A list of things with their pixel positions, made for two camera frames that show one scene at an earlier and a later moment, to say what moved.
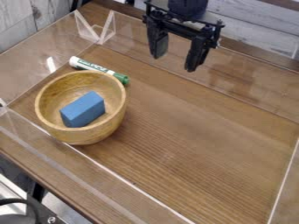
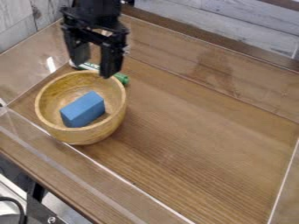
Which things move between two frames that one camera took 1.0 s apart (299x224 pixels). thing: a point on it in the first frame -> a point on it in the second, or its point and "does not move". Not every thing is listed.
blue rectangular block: x=83 y=111 does not move
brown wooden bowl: x=64 y=88 does not move
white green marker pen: x=84 y=64 does not move
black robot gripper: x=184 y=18 -> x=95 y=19
